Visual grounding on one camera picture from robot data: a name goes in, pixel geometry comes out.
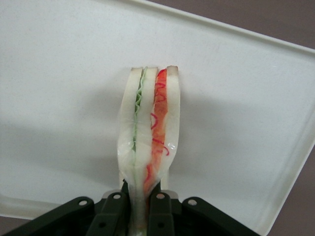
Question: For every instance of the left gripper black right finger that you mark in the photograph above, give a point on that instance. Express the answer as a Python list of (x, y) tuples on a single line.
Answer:
[(160, 216)]

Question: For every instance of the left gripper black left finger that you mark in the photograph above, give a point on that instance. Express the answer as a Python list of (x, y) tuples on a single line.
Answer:
[(110, 216)]

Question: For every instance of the plastic triangle sandwich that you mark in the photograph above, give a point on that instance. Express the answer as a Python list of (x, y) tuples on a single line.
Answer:
[(147, 118)]

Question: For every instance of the cream rectangular plastic tray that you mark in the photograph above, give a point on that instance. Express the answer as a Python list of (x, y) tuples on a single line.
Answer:
[(73, 73)]

